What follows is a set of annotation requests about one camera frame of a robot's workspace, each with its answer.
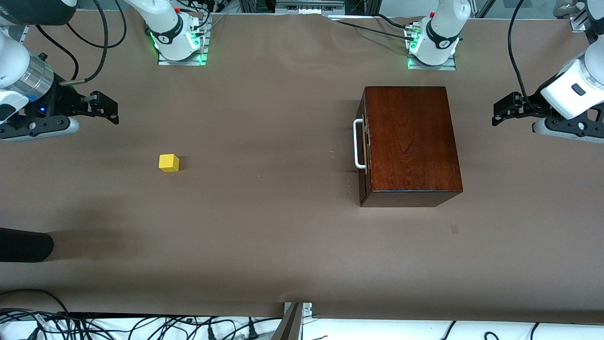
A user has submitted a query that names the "brown paper table cover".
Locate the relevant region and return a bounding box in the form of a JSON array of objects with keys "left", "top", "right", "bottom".
[{"left": 0, "top": 9, "right": 604, "bottom": 319}]

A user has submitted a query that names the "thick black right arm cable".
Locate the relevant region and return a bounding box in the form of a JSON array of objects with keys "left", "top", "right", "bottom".
[{"left": 59, "top": 0, "right": 109, "bottom": 86}]

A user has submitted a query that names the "aluminium profile corner post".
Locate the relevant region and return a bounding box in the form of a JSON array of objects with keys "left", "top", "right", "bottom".
[{"left": 570, "top": 0, "right": 596, "bottom": 33}]

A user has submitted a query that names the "black cylinder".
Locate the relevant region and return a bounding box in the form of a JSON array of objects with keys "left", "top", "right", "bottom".
[{"left": 0, "top": 228, "right": 54, "bottom": 263}]

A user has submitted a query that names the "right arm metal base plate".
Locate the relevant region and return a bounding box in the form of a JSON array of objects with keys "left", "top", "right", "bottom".
[{"left": 157, "top": 28, "right": 209, "bottom": 66}]

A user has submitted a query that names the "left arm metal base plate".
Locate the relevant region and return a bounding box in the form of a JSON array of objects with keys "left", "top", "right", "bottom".
[{"left": 407, "top": 53, "right": 457, "bottom": 71}]

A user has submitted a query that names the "grey diagonal metal beam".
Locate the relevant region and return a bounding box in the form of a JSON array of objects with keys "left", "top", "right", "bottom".
[{"left": 271, "top": 303, "right": 303, "bottom": 340}]

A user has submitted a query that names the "wooden drawer with white handle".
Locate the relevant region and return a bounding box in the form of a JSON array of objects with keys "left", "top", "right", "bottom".
[{"left": 353, "top": 112, "right": 371, "bottom": 176}]

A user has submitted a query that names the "short black base cable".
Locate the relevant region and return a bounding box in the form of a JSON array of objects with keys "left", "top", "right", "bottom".
[{"left": 375, "top": 13, "right": 409, "bottom": 30}]

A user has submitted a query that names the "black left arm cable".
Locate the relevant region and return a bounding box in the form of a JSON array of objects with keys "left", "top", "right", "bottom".
[{"left": 507, "top": 0, "right": 538, "bottom": 102}]

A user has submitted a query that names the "aluminium table edge rail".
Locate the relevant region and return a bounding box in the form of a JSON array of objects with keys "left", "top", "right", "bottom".
[{"left": 5, "top": 25, "right": 30, "bottom": 44}]

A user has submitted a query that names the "silver corner bracket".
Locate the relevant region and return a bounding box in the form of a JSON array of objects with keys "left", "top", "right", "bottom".
[{"left": 283, "top": 302, "right": 313, "bottom": 318}]

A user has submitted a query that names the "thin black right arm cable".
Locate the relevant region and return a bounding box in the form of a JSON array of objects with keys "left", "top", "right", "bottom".
[{"left": 35, "top": 24, "right": 79, "bottom": 81}]

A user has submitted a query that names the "dark brown wooden cabinet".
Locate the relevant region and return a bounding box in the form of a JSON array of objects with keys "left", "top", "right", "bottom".
[{"left": 359, "top": 86, "right": 464, "bottom": 208}]

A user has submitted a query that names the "long black base cable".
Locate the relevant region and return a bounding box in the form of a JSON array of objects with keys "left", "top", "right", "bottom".
[{"left": 337, "top": 20, "right": 417, "bottom": 41}]

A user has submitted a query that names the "black arched floor cable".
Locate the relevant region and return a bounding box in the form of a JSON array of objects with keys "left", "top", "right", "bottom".
[{"left": 0, "top": 289, "right": 70, "bottom": 316}]

